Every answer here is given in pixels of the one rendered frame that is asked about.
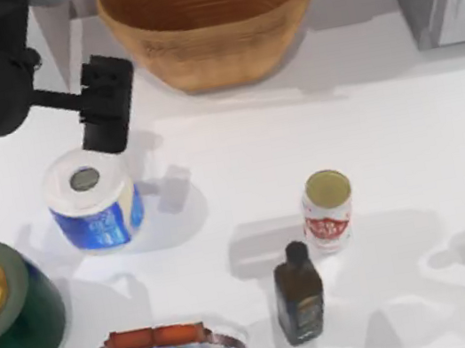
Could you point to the white and blue paper roll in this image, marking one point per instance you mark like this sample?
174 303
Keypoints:
93 203

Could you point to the woven wooden basket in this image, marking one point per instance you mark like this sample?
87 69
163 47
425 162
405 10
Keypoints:
213 28

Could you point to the red and white can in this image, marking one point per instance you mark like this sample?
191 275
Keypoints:
328 211

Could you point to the dark glass bottle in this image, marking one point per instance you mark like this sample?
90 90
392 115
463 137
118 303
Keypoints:
299 297

